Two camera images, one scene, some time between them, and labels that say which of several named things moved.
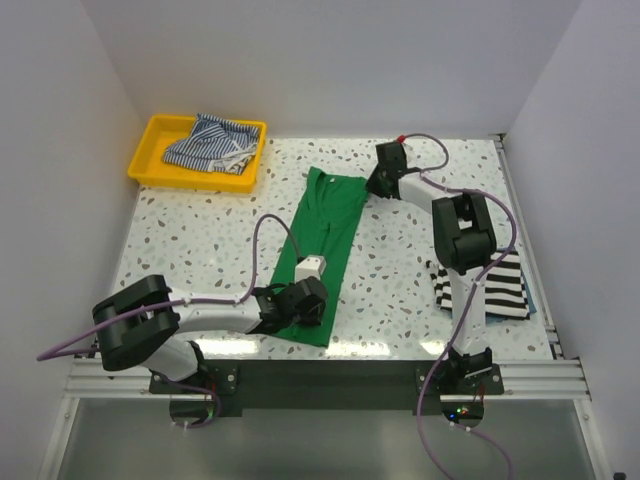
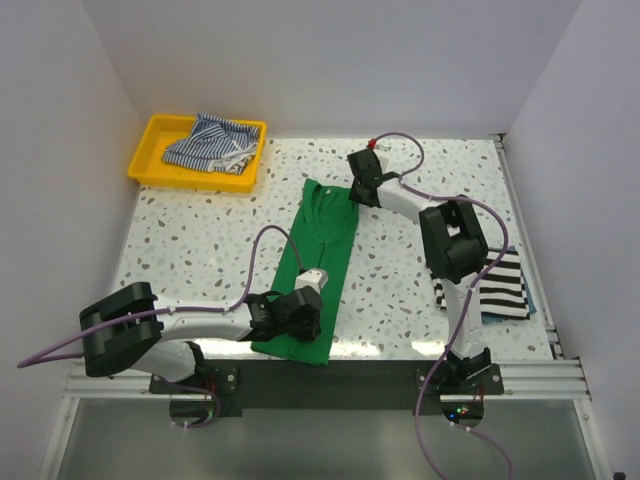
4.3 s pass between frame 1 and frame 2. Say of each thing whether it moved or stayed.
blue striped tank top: stayed
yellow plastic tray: stayed
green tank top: moved
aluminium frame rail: stayed
